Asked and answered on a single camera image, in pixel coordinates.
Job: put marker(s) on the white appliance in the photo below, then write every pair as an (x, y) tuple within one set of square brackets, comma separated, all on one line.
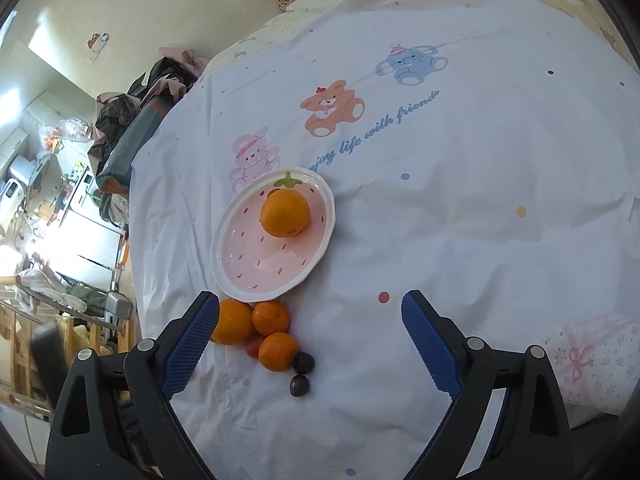
[(15, 187)]

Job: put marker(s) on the large orange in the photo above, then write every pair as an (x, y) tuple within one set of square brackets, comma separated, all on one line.
[(285, 212), (232, 321)]

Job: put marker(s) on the grey metal box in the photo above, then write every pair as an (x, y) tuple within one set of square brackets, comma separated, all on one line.
[(118, 305)]

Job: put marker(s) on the small tangerine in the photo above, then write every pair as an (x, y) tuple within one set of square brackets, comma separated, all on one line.
[(270, 317), (278, 352)]

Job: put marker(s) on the white printed blanket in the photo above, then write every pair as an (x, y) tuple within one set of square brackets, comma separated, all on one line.
[(450, 185)]

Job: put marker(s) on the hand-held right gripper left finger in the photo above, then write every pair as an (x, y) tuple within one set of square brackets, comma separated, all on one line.
[(192, 340)]

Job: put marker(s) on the pink bow pillow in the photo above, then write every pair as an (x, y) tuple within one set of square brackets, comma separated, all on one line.
[(600, 360)]

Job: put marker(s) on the wooden rack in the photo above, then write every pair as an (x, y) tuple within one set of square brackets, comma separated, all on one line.
[(20, 350)]

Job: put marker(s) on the pink cloth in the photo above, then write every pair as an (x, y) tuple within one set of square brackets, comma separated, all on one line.
[(187, 60)]

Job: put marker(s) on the dark clothes pile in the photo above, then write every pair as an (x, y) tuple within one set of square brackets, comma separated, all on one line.
[(160, 85)]

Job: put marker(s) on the red plum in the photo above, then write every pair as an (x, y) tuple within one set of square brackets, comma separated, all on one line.
[(253, 346)]

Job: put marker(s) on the white cloth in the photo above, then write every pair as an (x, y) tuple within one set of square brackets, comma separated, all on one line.
[(50, 290)]

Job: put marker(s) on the small red tomato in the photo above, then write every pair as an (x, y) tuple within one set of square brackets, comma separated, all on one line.
[(272, 193)]

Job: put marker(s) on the clear plastic bag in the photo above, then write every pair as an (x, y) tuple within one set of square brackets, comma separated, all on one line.
[(70, 130)]

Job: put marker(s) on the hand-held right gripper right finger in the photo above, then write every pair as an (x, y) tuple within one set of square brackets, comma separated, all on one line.
[(430, 340)]

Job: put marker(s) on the white cabinet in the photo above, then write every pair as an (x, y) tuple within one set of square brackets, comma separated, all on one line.
[(92, 240)]

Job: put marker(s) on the teal cloth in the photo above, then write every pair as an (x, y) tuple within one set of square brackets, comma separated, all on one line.
[(130, 145)]

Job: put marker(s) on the wall hook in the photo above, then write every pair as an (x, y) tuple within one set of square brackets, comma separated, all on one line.
[(97, 45)]

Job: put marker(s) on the dark plum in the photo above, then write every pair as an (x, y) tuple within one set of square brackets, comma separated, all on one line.
[(299, 385)]

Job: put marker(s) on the pink strawberry plate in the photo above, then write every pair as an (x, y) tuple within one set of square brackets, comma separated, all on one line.
[(250, 260)]

